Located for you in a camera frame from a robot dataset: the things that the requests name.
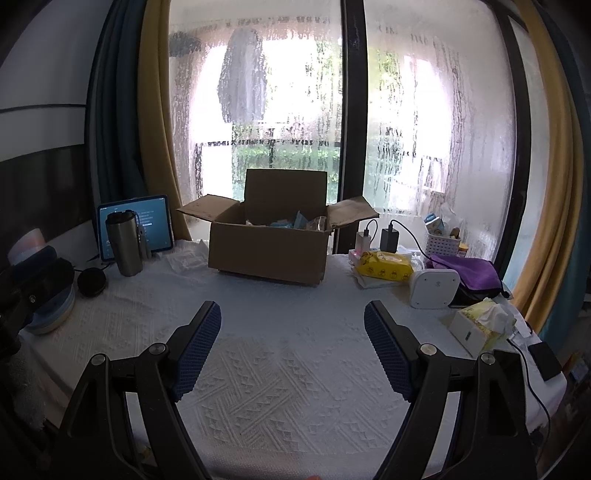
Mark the white plastic basket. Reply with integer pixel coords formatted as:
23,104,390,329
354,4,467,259
426,233,462,257

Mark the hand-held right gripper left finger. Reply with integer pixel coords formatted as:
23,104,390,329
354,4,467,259
45,301,222,480

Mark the black charger cable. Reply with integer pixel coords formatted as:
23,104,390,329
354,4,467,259
389,220,435,268

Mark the white tablecloth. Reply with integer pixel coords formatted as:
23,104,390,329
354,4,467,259
18,237,567,480

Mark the steel travel tumbler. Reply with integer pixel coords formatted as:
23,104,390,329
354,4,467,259
105,210,143,277

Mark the purple cloth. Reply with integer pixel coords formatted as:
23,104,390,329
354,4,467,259
428,255,502,289

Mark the black window frame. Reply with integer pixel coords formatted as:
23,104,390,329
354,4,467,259
338,0,369,256

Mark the hanging grey garment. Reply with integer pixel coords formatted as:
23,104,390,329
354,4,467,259
216,27,269,126

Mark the blue curtain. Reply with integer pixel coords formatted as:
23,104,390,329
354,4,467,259
89,0,154,219

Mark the black phone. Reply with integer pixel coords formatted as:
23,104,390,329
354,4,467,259
528,342,563,382

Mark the yellow curtain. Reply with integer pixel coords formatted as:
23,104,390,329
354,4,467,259
137,0,193,241
510,0,585,320

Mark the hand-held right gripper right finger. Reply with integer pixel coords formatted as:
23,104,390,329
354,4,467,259
363,300,540,480

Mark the black round puck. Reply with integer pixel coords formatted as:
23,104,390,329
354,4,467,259
76,268,106,297

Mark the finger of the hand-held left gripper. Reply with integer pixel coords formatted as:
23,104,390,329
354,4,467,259
11,259,75,320

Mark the white folded plastic bag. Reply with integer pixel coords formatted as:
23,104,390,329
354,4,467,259
165,239,209,274

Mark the cardboard box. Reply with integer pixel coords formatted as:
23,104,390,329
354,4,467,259
175,168,380,287

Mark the white tissue box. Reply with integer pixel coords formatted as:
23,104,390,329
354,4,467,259
449,298,516,359

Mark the yellow wet wipes pack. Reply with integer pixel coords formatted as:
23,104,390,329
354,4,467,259
358,251,413,281

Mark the tablet with blue case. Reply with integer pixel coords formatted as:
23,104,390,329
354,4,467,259
97,195,175,263

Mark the white rounded device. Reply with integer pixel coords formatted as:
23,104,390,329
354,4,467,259
409,269,461,309

